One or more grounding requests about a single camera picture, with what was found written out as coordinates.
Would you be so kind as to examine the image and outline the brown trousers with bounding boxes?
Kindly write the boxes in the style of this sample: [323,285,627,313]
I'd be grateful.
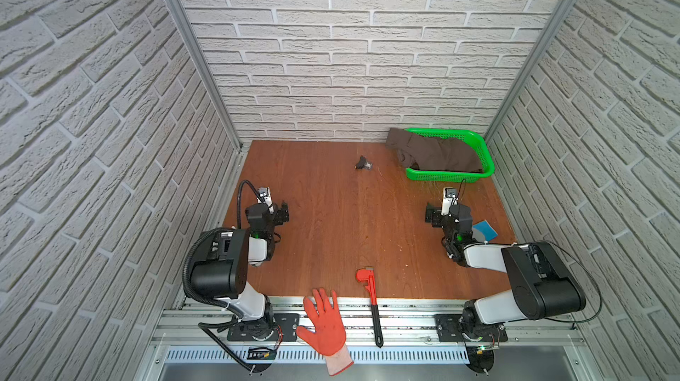
[385,128,483,173]

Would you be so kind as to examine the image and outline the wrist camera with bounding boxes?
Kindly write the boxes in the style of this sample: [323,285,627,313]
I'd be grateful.
[258,186,274,214]
[441,187,459,216]

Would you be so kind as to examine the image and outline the green plastic basket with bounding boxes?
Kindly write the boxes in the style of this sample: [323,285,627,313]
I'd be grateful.
[402,127,496,184]

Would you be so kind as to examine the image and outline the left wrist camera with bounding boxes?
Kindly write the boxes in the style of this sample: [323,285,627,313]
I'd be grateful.
[258,186,274,214]

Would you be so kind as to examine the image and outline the blue sponge block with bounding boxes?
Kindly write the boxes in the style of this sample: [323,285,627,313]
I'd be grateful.
[472,220,499,242]

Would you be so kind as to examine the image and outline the red pipe wrench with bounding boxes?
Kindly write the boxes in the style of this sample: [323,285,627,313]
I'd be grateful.
[356,267,384,348]

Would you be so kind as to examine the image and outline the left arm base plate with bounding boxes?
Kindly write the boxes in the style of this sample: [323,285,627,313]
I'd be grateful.
[227,313,300,342]

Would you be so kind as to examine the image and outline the black corrugated cable hose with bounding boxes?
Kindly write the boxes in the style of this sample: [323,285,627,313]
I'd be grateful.
[181,179,267,308]

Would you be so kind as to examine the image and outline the red work glove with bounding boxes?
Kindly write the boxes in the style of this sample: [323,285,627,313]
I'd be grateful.
[296,288,354,377]

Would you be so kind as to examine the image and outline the aluminium frame rail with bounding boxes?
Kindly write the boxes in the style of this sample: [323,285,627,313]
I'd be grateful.
[151,298,586,347]

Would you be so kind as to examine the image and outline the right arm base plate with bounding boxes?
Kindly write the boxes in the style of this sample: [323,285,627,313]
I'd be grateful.
[434,314,508,343]

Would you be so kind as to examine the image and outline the small black metal object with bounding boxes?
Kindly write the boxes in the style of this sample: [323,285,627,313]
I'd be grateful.
[355,155,373,170]

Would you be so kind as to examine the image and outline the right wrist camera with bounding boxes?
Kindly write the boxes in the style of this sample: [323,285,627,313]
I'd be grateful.
[441,187,459,216]

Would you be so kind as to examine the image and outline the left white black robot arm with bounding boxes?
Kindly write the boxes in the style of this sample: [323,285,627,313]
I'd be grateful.
[182,202,290,341]

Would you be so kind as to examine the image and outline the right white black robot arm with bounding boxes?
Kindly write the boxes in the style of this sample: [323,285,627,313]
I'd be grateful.
[425,204,586,341]

